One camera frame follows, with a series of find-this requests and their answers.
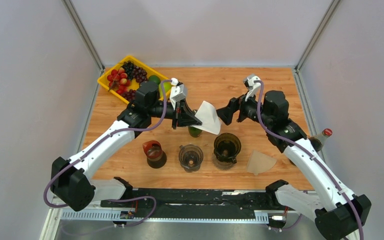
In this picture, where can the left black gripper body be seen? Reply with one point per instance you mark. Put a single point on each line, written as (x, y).
(176, 115)

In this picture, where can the green glass Perrier bottle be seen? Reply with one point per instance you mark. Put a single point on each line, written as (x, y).
(194, 132)

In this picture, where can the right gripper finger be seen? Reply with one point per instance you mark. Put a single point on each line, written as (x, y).
(226, 114)
(234, 104)

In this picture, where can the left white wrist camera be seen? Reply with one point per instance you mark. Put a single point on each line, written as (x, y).
(178, 92)

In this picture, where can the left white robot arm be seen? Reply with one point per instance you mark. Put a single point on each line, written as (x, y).
(71, 179)

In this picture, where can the yellow plastic fruit tray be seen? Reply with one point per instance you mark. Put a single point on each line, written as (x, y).
(104, 82)

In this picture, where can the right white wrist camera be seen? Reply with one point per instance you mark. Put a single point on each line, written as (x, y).
(253, 83)

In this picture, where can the red capped soda bottle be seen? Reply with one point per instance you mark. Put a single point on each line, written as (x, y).
(316, 142)

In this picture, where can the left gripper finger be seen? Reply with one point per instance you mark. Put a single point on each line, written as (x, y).
(185, 122)
(186, 112)

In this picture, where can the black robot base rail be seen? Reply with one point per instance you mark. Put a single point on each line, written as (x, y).
(203, 205)

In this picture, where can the clear glass server jug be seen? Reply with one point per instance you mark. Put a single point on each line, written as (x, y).
(224, 166)

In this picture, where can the green lime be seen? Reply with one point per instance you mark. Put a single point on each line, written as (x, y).
(154, 79)

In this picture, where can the dark olive coffee dripper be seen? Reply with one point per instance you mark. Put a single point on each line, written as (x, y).
(227, 146)

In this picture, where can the dark purple grape bunch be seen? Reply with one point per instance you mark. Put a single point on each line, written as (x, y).
(136, 75)

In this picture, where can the white paper coffee filter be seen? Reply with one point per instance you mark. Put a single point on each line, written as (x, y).
(210, 121)

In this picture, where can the brown paper coffee filter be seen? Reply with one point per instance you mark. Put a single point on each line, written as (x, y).
(259, 163)

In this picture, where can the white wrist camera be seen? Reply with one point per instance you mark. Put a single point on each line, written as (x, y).
(178, 92)
(253, 83)

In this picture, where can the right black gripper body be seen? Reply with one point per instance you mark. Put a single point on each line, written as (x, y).
(249, 109)

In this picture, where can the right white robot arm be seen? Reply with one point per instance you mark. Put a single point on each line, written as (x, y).
(336, 210)

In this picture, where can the small red fruits cluster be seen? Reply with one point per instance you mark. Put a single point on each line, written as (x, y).
(118, 81)

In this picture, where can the green pear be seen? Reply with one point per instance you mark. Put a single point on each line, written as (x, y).
(167, 89)

